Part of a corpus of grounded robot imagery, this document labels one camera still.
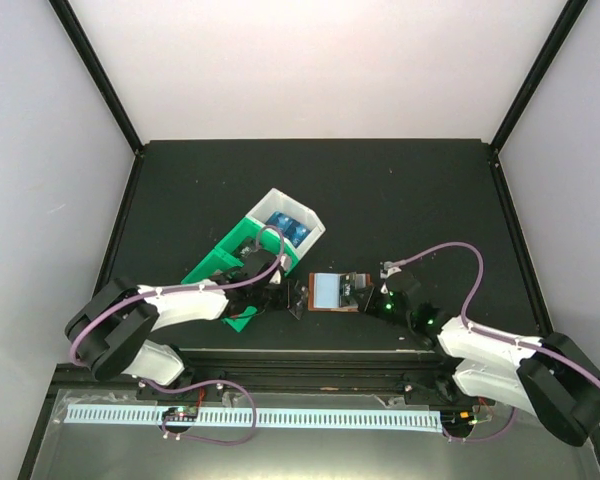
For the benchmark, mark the black VIP card stack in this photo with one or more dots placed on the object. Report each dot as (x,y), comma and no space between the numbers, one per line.
(244,250)

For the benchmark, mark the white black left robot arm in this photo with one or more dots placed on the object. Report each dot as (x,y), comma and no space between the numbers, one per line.
(110,335)

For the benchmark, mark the brown leather card holder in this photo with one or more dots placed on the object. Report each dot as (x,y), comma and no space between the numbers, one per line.
(324,289)

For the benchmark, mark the white bin with blue cards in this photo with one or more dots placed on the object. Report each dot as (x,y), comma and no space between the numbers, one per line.
(276,200)

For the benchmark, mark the left controller circuit board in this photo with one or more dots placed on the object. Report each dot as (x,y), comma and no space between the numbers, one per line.
(180,414)

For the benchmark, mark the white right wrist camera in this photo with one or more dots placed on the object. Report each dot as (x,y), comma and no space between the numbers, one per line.
(389,268)

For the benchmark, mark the blue VIP card rear stack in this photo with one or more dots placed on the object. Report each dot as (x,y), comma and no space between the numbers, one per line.
(280,220)

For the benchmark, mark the white slotted cable duct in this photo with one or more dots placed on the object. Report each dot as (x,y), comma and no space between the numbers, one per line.
(221,417)

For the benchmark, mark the blue vip card stack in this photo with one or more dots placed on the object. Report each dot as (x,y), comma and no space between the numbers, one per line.
(280,220)
(296,233)

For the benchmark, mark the controller circuit board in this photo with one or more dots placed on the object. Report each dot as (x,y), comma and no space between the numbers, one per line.
(180,414)
(464,417)

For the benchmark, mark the green bin with black cards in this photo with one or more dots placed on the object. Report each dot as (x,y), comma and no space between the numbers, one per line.
(248,230)

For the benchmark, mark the blue VIP card front stack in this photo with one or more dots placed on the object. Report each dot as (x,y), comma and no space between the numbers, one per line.
(296,233)

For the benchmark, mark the black aluminium frame rail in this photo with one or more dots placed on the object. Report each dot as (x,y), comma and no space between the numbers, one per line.
(288,372)

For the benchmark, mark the clear acrylic front panel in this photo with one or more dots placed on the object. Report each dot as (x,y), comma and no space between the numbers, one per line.
(496,450)

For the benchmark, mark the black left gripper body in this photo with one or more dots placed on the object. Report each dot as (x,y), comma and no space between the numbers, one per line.
(264,300)

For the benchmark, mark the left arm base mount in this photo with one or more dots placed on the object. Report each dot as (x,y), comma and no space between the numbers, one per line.
(190,376)

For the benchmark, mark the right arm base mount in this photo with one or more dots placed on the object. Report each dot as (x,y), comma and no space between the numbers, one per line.
(436,389)

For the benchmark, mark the right controller circuit board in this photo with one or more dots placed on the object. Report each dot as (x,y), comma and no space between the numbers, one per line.
(464,417)

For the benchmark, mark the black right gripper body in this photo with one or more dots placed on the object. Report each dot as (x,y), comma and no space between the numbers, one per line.
(370,305)

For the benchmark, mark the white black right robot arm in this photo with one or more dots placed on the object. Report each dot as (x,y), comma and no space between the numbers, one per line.
(549,377)

